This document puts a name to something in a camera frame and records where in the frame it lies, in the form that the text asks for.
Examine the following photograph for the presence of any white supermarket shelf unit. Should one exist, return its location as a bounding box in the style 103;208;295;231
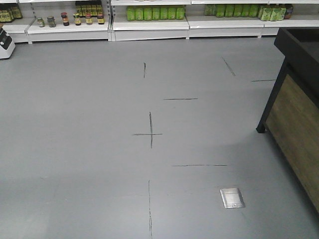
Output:
0;0;297;43

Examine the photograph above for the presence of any black wooden fruit stand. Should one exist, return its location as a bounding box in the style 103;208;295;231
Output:
256;27;319;209

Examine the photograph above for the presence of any white box appliance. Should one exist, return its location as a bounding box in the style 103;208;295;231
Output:
0;28;15;59

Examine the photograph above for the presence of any metal floor socket plate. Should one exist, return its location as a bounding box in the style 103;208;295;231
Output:
220;188;245;209

